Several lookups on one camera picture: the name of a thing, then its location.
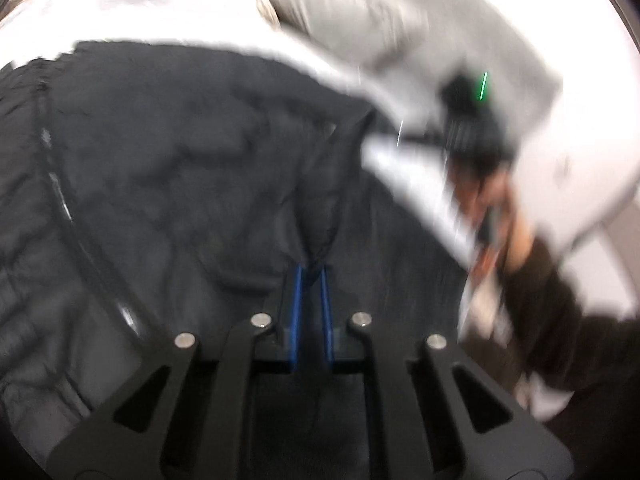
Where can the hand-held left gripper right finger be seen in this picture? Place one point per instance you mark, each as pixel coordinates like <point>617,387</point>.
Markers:
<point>326,310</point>

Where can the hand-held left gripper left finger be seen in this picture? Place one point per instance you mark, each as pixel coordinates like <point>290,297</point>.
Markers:
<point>296,310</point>

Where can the black puffer jacket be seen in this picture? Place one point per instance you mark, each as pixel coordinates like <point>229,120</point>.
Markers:
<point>175,185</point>

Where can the person's right forearm dark sleeve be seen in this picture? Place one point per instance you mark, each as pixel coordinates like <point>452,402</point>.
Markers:
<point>555,320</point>

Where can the person's right hand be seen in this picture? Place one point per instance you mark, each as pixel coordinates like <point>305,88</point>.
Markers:
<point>482,205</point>

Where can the pale checked blanket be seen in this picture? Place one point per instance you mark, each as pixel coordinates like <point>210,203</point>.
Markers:
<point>150,10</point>

